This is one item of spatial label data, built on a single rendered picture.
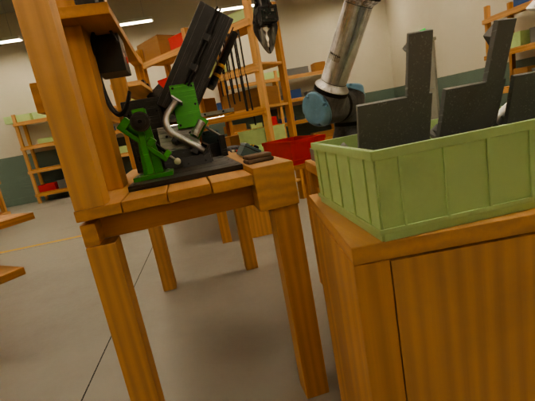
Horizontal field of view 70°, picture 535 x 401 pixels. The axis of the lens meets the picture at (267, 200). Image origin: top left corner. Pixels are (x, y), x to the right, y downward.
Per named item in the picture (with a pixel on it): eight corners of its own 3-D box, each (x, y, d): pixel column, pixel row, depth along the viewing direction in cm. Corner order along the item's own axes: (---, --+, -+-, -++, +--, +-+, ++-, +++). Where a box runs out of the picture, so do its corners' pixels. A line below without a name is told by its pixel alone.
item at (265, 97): (281, 209, 438) (241, -14, 388) (165, 206, 590) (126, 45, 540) (307, 197, 477) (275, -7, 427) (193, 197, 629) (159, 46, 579)
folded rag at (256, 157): (268, 158, 145) (267, 150, 144) (275, 159, 137) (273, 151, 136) (243, 163, 142) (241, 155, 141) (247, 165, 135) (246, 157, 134)
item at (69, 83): (147, 165, 259) (110, 14, 239) (105, 205, 116) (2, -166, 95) (134, 168, 257) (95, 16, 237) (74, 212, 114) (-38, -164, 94)
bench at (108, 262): (256, 263, 288) (233, 149, 270) (330, 392, 145) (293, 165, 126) (164, 286, 276) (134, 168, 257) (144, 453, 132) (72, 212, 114)
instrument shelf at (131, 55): (138, 60, 220) (136, 53, 219) (110, 13, 133) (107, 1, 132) (93, 67, 215) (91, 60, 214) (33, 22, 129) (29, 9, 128)
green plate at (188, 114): (203, 129, 185) (194, 87, 186) (203, 125, 177) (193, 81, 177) (179, 134, 183) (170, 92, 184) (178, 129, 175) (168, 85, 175)
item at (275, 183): (237, 166, 273) (233, 145, 270) (300, 203, 129) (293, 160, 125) (218, 170, 270) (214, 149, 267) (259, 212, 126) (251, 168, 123)
